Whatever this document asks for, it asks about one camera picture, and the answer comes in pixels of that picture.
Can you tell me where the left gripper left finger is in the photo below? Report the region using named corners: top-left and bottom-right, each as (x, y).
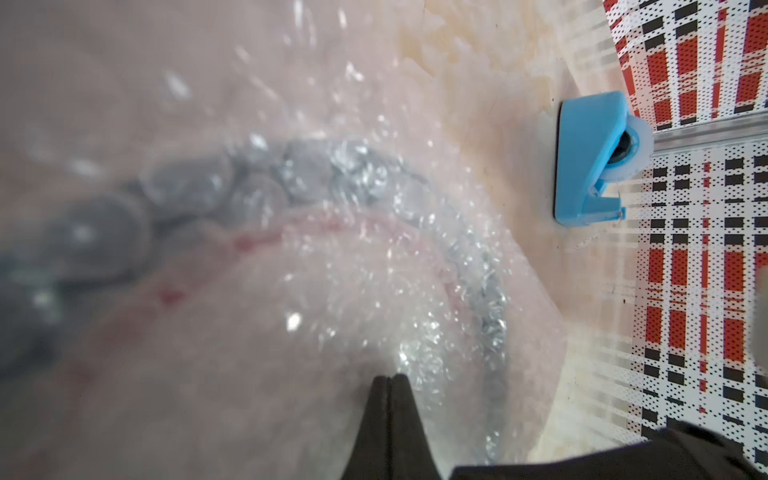
top-left (341, 376), bottom-right (391, 480)

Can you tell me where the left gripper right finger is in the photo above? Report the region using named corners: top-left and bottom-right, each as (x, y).
top-left (391, 374), bottom-right (441, 479)

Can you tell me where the white plate green red rim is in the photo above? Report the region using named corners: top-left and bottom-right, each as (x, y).
top-left (1, 139), bottom-right (508, 479)

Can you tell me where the clear bubble wrap sheet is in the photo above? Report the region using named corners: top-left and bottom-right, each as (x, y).
top-left (1, 1), bottom-right (564, 479)

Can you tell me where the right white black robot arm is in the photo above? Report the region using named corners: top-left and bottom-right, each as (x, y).
top-left (451, 421), bottom-right (767, 480)

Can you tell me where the blue tape dispenser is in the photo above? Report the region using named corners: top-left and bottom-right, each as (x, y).
top-left (553, 91), bottom-right (654, 228)

